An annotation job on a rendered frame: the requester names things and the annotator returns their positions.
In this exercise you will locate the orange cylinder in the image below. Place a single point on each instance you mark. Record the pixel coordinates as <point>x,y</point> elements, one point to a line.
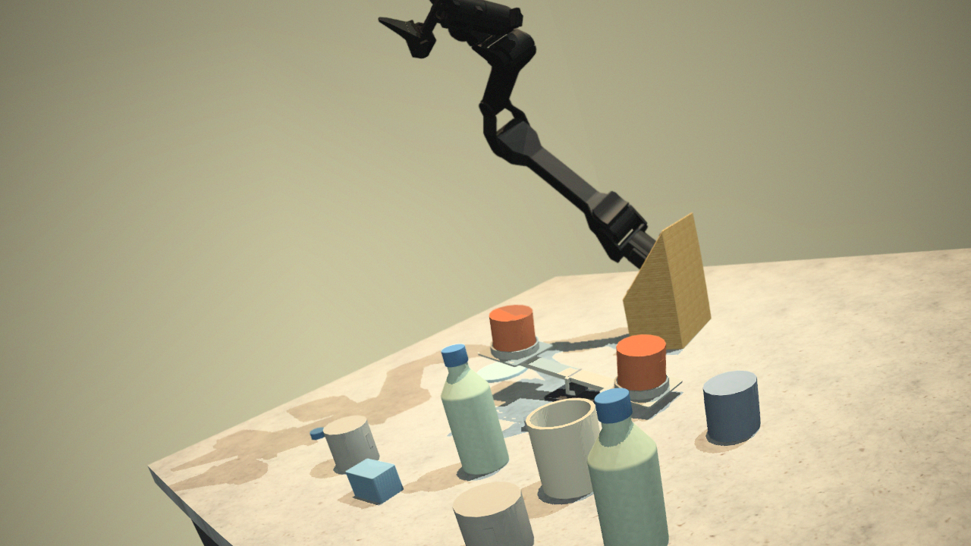
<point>641,362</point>
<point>512,328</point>

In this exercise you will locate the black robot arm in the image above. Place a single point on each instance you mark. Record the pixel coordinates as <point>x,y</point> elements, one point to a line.
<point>608,216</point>

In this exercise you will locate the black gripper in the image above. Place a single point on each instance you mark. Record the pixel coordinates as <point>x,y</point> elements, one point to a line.
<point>467,14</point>

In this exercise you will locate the cream balance beam with round pans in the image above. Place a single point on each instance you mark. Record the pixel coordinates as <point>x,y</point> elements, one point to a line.
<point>578,383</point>

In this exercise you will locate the beige open cup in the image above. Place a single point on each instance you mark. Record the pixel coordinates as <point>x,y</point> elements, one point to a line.
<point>562,434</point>

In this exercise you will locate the dark grey cylinder with beige top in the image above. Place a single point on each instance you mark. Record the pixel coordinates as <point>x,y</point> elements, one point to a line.
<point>493,514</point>
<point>350,441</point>

